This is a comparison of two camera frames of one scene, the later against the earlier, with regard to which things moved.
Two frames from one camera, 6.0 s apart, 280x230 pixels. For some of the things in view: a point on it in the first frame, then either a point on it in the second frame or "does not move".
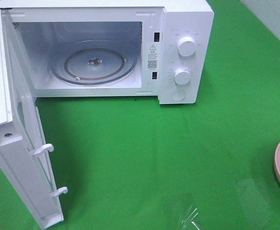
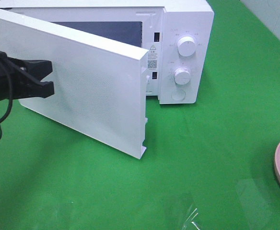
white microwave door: (16, 139) -> (100, 82)
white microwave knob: (186, 46) does not move
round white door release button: (178, 95) does not move
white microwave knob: (182, 75) does not move
